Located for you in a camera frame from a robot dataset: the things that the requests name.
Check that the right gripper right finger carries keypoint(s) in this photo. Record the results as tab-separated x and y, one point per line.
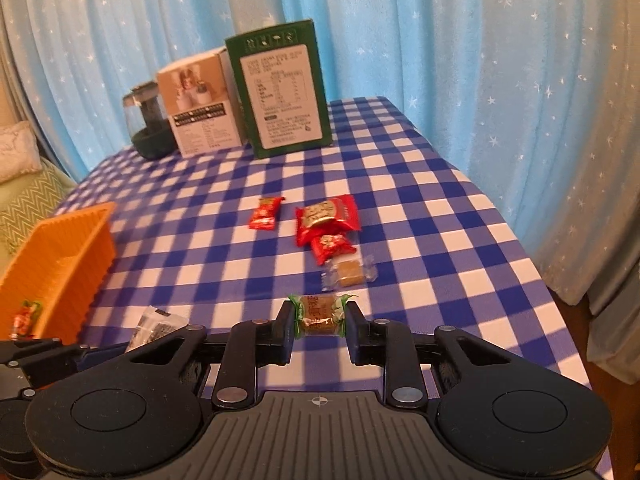
391	346

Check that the grey curtain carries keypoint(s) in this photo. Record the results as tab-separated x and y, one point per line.
600	299

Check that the clear brown cake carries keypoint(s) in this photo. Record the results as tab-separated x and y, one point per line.
349	273

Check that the orange plastic tray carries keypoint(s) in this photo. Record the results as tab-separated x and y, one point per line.
62	265

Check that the small red white candy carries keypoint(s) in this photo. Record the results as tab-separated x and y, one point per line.
327	246

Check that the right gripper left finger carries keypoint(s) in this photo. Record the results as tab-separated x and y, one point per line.
246	348

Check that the blue checkered tablecloth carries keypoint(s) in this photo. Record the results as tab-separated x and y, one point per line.
378	216

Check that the green zigzag cushion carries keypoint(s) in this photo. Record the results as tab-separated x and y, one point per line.
28	199

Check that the dark glass humidifier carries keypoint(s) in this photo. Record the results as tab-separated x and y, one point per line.
147	122

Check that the blue star curtain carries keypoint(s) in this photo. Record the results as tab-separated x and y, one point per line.
537	101

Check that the green brown candy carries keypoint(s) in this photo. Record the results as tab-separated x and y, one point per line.
320	315

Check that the white pink cushion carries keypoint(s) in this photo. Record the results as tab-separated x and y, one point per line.
19	152

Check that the large red gold snack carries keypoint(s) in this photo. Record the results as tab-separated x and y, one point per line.
332	216

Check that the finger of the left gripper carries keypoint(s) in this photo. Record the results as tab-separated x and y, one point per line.
45	368
21	349

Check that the clear grey snack packet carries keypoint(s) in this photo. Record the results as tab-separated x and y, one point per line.
155	324

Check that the green carton box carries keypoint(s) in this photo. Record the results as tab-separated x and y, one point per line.
278	75

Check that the dark green nut bar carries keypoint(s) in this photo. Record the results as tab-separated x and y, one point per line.
24	321

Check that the white humidifier box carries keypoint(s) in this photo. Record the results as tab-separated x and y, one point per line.
202	103

